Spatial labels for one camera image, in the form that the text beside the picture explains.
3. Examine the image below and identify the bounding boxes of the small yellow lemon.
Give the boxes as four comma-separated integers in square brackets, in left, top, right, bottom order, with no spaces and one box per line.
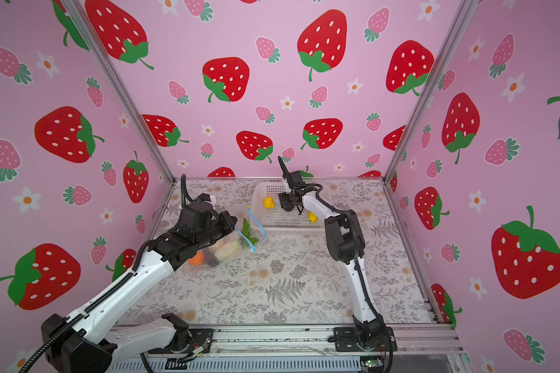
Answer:
[263,197,275,209]

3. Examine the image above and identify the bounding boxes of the white plastic perforated basket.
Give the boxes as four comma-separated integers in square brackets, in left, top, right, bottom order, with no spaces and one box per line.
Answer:
[250,182,338,235]

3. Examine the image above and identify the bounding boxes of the orange mandarin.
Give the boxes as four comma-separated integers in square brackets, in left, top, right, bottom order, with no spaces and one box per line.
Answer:
[188,251,205,267]

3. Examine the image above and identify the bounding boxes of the clear zip bag blue zipper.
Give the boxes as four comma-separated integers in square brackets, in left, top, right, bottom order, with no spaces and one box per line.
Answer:
[188,206,267,270]

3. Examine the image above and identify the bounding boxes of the yellow bell pepper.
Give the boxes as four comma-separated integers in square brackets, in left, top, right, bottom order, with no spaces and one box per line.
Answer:
[308,212,318,223]

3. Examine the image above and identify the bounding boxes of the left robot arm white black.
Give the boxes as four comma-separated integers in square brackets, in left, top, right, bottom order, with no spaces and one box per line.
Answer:
[21,200,237,372]

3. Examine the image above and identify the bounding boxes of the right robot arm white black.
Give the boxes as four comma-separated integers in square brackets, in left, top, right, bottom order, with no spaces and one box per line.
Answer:
[278,190,395,354]

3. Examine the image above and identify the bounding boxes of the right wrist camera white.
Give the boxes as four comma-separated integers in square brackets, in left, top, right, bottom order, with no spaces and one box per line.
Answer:
[282,171,305,194]

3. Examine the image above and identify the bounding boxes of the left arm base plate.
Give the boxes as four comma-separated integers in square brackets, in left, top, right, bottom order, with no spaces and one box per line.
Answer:
[148,328,215,354]

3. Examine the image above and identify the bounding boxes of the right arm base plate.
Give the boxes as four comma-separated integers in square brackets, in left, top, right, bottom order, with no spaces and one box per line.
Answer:
[327,327,398,353]

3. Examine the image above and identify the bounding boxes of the aluminium rail base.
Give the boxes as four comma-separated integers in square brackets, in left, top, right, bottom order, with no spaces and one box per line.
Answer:
[110,323,474,372]

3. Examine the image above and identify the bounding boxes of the left frame post aluminium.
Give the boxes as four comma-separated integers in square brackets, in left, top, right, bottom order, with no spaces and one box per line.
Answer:
[62,0,176,183]

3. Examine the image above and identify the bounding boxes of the frame post aluminium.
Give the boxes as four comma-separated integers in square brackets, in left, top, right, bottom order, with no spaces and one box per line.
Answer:
[383,0,478,183]
[62,0,176,183]

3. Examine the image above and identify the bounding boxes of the right frame post aluminium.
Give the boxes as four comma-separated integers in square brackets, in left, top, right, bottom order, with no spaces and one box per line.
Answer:
[383,0,478,183]

